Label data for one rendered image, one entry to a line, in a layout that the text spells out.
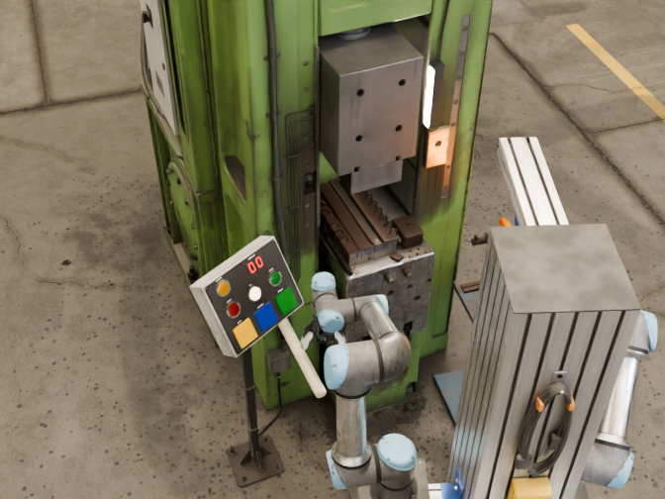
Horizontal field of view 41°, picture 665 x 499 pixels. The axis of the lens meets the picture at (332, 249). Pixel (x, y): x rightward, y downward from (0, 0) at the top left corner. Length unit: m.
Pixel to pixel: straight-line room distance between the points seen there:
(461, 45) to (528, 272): 1.53
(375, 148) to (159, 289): 1.92
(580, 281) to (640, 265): 3.18
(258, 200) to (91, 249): 1.92
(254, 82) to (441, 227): 1.17
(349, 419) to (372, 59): 1.15
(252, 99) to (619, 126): 3.49
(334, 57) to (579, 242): 1.29
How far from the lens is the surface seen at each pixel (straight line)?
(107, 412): 4.16
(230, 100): 3.34
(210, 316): 2.97
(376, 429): 4.00
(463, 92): 3.31
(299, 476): 3.86
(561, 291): 1.77
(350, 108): 2.90
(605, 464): 2.78
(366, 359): 2.35
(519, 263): 1.80
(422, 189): 3.48
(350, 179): 3.08
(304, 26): 2.85
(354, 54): 2.93
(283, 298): 3.09
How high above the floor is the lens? 3.25
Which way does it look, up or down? 43 degrees down
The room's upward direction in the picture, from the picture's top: 1 degrees clockwise
